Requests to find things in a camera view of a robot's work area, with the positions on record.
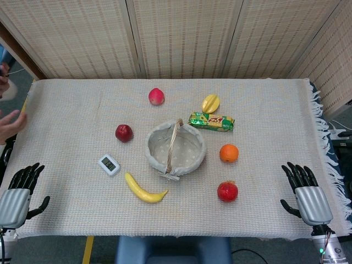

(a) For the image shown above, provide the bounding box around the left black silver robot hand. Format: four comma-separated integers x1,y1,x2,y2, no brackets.
0,162,51,229

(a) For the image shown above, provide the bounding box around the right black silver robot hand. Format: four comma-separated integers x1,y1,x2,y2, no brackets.
279,161,334,228

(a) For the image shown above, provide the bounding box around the orange fruit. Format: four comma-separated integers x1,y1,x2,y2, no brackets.
219,144,239,163

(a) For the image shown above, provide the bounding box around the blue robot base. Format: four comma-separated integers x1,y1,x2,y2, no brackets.
114,235,233,264

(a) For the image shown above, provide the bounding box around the bare human hand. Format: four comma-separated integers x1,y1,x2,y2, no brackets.
0,109,28,146

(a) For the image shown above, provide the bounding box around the wicker basket with cloth liner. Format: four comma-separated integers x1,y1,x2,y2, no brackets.
145,118,207,182

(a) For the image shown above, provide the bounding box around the beige woven tablecloth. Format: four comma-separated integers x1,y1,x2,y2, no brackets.
7,78,352,240

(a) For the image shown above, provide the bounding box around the white power strip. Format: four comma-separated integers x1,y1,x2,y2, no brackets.
328,127,352,140

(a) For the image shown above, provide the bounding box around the bright red apple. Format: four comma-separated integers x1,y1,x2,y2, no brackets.
217,180,239,204

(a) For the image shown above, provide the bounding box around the white digital timer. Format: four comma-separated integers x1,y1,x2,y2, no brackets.
98,153,122,177

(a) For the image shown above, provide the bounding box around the yellow banana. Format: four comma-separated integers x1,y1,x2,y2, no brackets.
124,172,169,204

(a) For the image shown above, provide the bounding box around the dark red apple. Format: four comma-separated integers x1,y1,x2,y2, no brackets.
114,124,134,143

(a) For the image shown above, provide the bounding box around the green yellow biscuit packet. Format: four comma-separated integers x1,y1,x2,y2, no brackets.
188,111,236,133

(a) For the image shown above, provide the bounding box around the woven folding screen panel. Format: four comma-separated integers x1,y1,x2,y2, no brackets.
287,0,352,118
223,0,343,80
125,0,244,80
0,0,146,81

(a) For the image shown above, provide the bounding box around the yellow starfruit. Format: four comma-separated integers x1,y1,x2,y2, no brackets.
201,93,221,114

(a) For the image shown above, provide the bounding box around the pink red peach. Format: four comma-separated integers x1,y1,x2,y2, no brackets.
148,87,166,106

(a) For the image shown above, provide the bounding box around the brown wooden post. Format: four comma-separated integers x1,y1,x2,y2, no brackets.
0,21,46,81

